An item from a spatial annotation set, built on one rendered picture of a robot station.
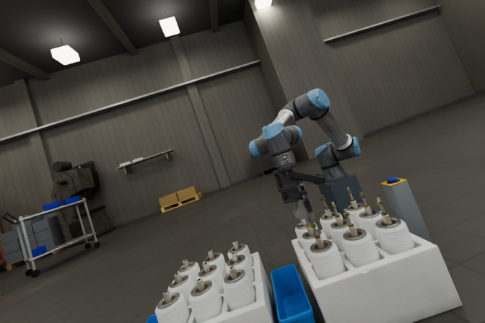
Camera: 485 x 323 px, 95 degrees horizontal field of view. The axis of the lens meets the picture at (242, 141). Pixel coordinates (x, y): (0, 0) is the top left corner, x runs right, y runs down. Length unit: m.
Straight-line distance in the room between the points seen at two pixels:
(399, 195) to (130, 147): 7.55
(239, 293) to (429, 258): 0.58
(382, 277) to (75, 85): 9.09
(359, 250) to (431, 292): 0.21
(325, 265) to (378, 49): 9.82
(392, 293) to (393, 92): 9.37
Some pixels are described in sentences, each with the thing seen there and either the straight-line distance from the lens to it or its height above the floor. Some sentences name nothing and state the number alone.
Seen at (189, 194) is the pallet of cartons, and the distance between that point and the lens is 6.68.
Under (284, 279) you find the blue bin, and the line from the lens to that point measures 1.13.
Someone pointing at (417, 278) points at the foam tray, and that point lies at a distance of 0.93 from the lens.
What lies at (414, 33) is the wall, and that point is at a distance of 11.57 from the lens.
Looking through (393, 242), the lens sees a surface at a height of 0.21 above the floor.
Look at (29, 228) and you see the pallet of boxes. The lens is 8.32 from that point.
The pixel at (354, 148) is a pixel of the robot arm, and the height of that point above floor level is 0.46.
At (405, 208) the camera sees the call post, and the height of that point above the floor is 0.21.
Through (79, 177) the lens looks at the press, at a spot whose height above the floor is 1.67.
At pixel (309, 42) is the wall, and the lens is 7.68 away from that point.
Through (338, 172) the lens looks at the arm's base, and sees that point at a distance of 1.50.
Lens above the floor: 0.61
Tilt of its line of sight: 5 degrees up
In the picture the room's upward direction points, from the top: 20 degrees counter-clockwise
